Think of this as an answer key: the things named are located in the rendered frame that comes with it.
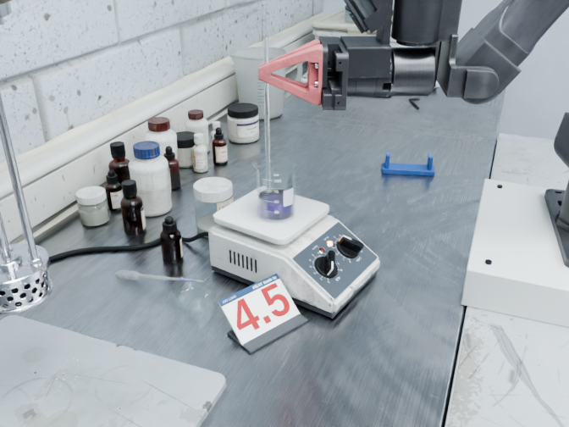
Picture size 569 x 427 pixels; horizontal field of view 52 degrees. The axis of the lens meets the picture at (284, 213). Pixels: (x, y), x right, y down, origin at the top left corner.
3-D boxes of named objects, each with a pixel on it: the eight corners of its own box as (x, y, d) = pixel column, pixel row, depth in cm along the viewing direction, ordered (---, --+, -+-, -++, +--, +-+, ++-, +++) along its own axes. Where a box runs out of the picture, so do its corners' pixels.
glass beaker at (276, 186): (302, 212, 79) (303, 156, 76) (288, 230, 75) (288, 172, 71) (261, 204, 81) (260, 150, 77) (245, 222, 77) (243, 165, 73)
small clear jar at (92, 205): (114, 215, 96) (110, 186, 94) (102, 229, 92) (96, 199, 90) (89, 213, 97) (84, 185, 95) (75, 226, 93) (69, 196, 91)
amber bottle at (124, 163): (135, 199, 102) (128, 146, 97) (112, 201, 101) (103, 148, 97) (135, 189, 105) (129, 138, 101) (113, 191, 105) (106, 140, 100)
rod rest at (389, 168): (433, 169, 114) (435, 152, 112) (434, 176, 111) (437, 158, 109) (381, 167, 115) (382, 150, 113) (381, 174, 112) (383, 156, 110)
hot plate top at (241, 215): (332, 210, 81) (333, 204, 80) (284, 247, 72) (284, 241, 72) (262, 190, 87) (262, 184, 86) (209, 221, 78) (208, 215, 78)
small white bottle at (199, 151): (197, 166, 115) (195, 130, 111) (211, 169, 114) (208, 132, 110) (190, 172, 112) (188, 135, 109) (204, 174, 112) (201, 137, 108)
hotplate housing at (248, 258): (380, 274, 81) (384, 223, 77) (333, 323, 71) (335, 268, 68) (252, 230, 92) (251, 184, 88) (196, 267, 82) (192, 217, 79)
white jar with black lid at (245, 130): (222, 138, 129) (220, 106, 126) (246, 131, 133) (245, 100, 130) (240, 146, 124) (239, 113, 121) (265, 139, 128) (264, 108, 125)
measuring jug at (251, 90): (291, 102, 153) (291, 43, 147) (312, 115, 143) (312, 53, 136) (223, 109, 147) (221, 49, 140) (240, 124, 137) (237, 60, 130)
